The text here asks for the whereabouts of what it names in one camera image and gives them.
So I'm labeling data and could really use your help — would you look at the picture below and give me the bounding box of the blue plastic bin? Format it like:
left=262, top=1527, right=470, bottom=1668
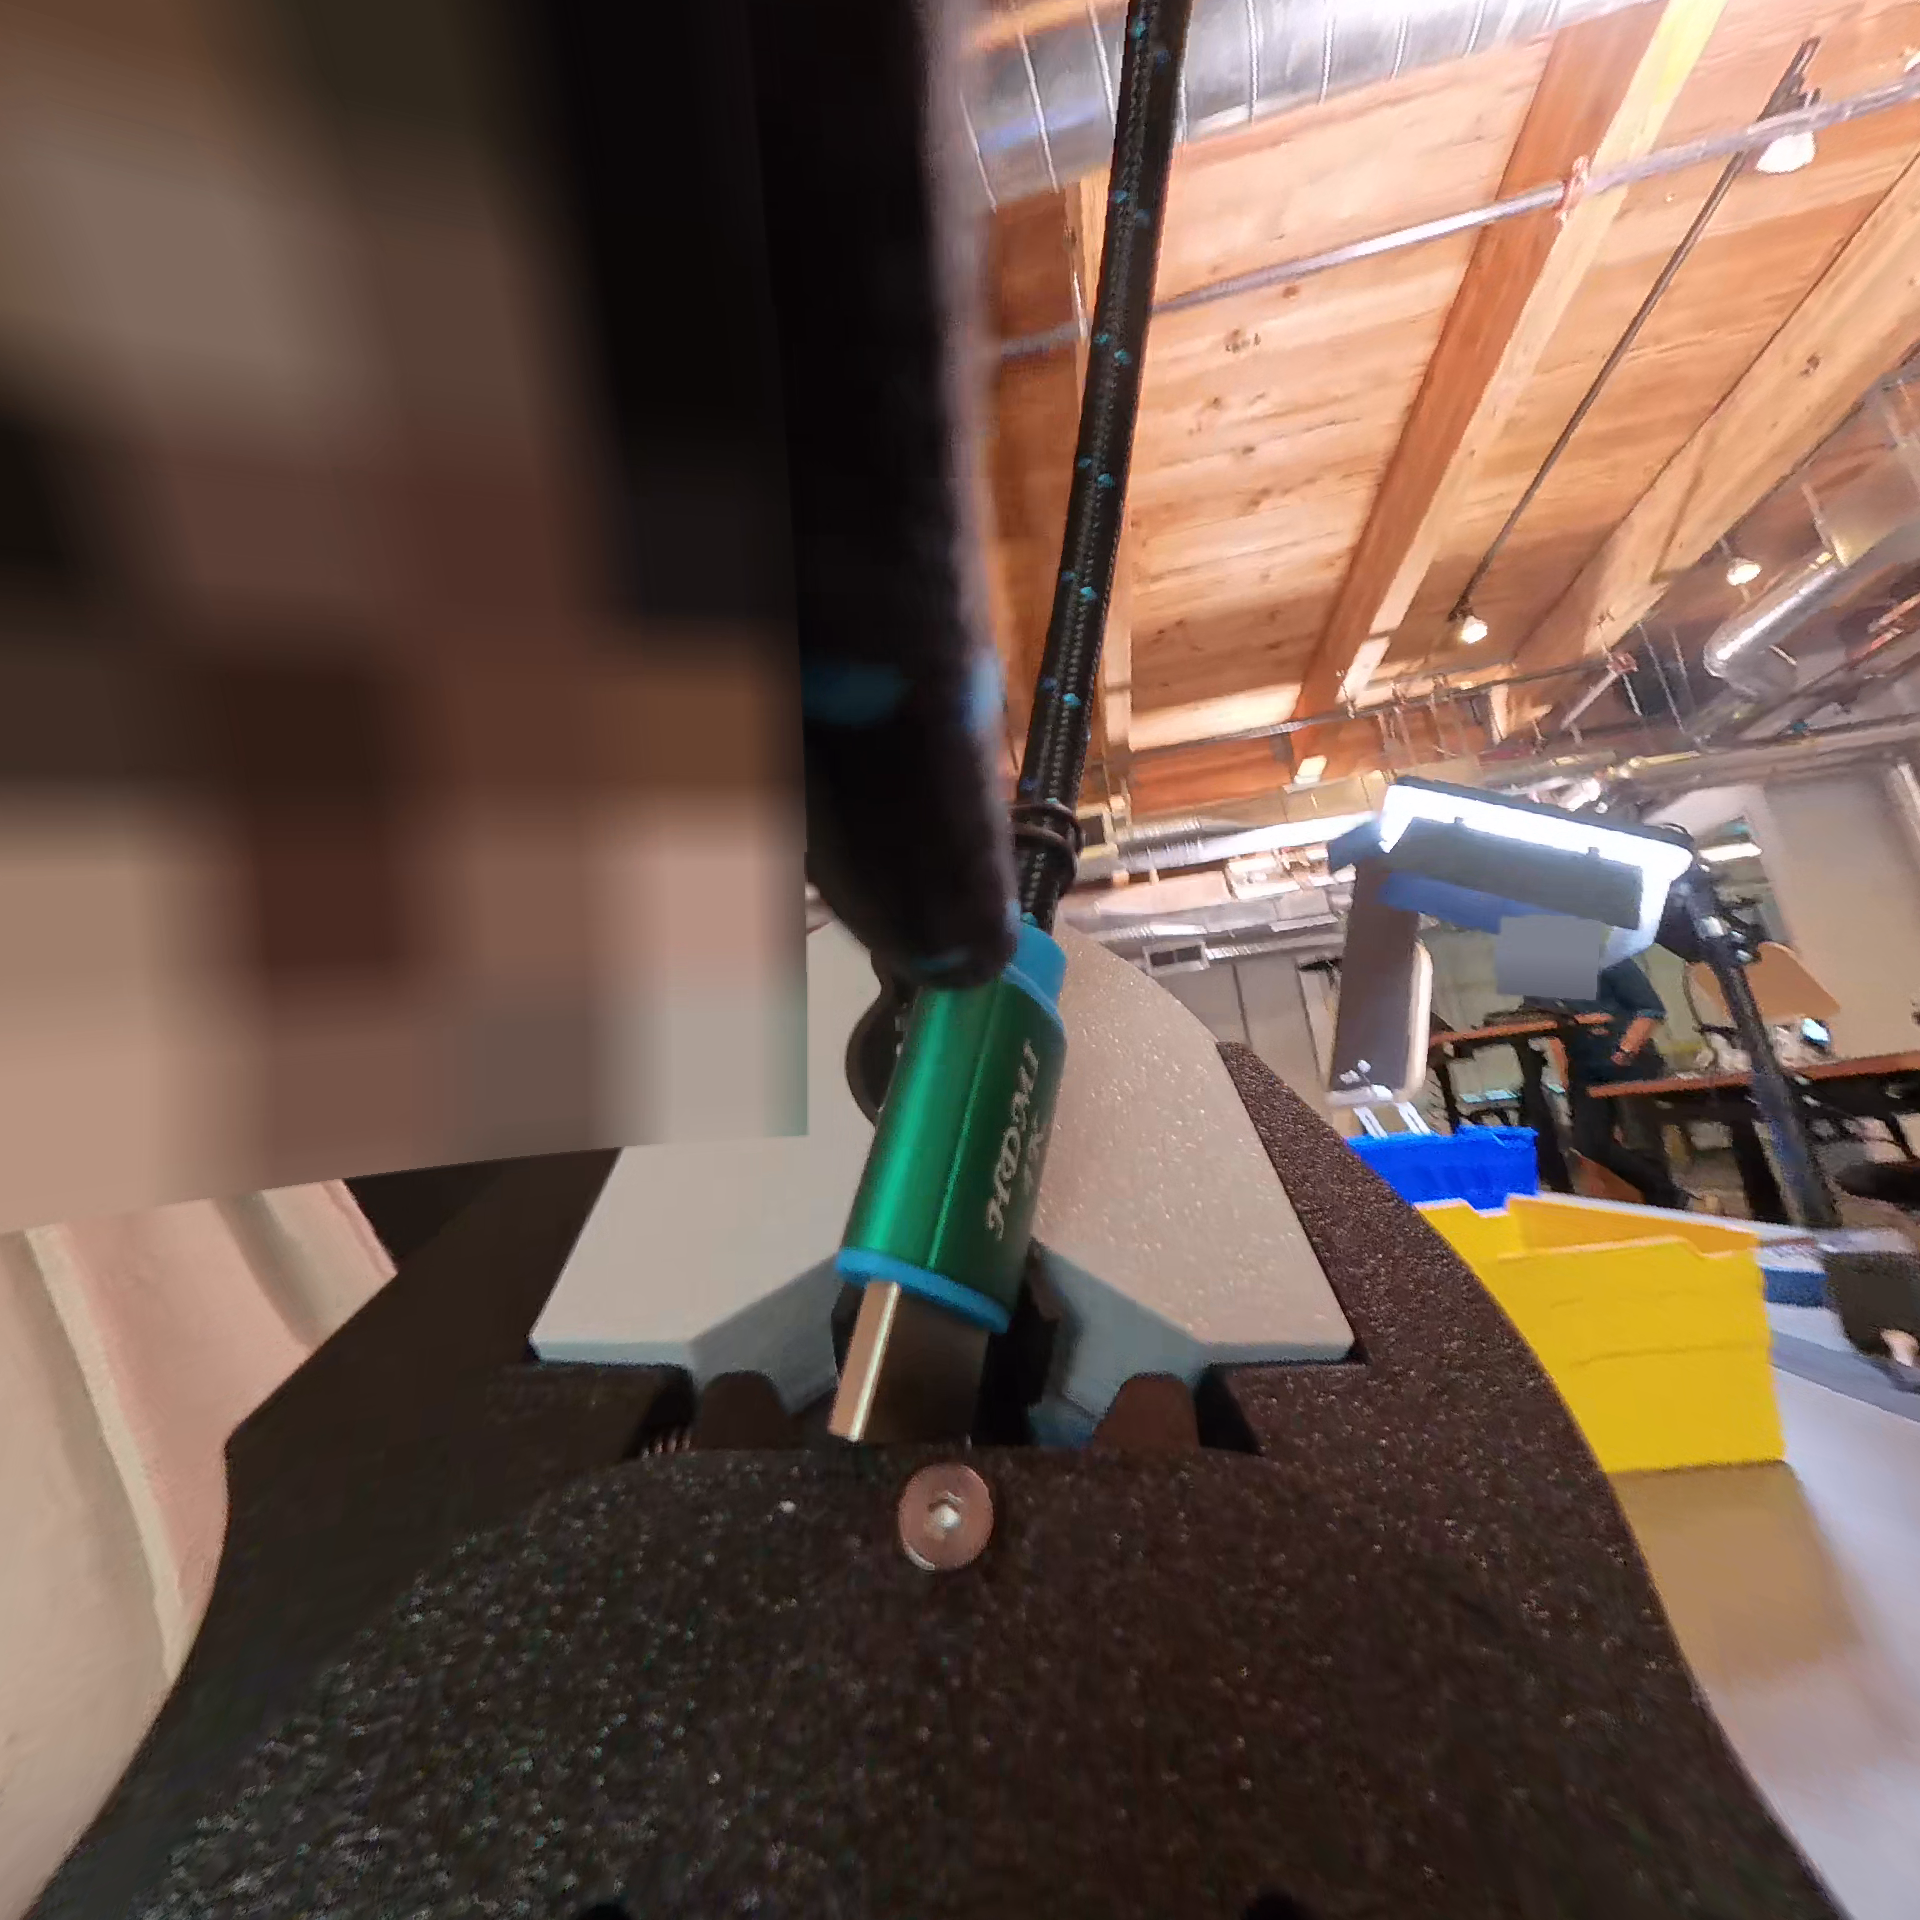
left=1346, top=1125, right=1542, bottom=1212

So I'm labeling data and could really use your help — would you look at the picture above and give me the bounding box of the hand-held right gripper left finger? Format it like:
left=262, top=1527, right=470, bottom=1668
left=532, top=920, right=902, bottom=1374

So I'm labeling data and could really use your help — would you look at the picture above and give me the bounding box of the small black power box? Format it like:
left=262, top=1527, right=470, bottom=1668
left=1822, top=1252, right=1920, bottom=1367

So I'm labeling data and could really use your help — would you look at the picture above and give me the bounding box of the black light stand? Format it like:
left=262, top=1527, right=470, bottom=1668
left=1656, top=861, right=1849, bottom=1232

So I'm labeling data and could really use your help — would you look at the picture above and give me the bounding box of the yellow plastic bin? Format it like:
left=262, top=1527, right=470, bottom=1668
left=1416, top=1190, right=1790, bottom=1478

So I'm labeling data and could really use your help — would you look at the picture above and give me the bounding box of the black braided HDMI cable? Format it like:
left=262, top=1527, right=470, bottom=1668
left=568, top=0, right=1197, bottom=1445

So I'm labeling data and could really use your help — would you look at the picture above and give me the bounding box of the wooden office table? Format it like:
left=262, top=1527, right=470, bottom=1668
left=1582, top=1048, right=1920, bottom=1224

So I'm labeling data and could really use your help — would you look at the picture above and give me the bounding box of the person's cream sweater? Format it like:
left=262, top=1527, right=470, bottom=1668
left=0, top=1177, right=400, bottom=1920

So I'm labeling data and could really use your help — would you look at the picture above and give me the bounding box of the metal air duct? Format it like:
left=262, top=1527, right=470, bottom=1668
left=1702, top=546, right=1920, bottom=705

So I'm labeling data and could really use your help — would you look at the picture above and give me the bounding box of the LED light panel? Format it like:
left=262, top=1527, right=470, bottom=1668
left=1324, top=776, right=1700, bottom=976

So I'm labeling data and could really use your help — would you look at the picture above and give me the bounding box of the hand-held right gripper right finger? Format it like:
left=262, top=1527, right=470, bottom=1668
left=1025, top=927, right=1360, bottom=1418

